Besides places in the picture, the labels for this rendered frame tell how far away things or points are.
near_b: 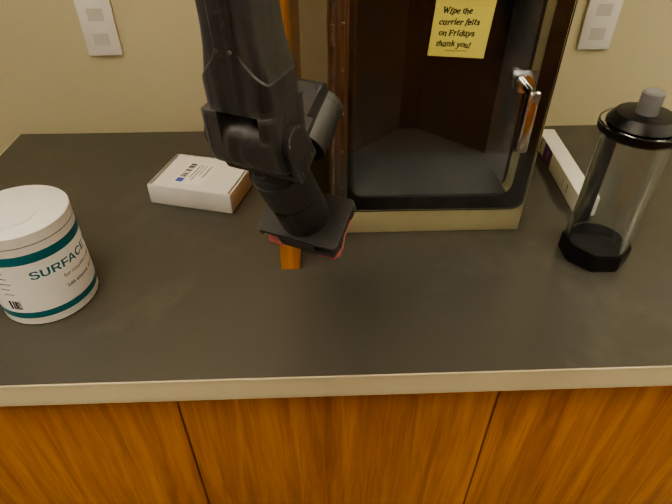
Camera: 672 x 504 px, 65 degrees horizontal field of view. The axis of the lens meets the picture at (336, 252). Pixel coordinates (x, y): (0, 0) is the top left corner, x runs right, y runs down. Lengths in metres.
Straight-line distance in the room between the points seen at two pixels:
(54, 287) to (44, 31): 0.67
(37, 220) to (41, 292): 0.10
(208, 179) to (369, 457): 0.55
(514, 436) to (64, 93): 1.14
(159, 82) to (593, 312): 0.97
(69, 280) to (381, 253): 0.46
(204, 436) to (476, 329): 0.43
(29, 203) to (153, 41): 0.55
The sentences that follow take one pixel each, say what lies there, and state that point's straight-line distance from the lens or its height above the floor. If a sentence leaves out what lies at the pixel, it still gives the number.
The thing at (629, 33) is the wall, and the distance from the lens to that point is 1.37.
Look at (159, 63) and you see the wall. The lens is 1.25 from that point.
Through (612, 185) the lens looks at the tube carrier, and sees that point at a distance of 0.83.
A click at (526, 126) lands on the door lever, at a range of 0.77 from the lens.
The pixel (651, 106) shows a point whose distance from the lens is 0.81.
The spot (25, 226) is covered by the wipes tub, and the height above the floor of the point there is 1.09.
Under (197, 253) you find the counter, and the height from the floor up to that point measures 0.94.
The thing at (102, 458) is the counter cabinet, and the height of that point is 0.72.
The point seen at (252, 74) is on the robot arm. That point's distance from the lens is 0.42.
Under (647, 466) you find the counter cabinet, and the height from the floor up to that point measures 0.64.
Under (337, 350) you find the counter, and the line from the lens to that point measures 0.70.
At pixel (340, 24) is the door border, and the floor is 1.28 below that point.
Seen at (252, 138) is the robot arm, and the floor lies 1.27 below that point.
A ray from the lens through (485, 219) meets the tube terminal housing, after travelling 0.92.
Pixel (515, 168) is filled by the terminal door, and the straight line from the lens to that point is 0.86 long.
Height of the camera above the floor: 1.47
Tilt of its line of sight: 39 degrees down
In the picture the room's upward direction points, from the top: straight up
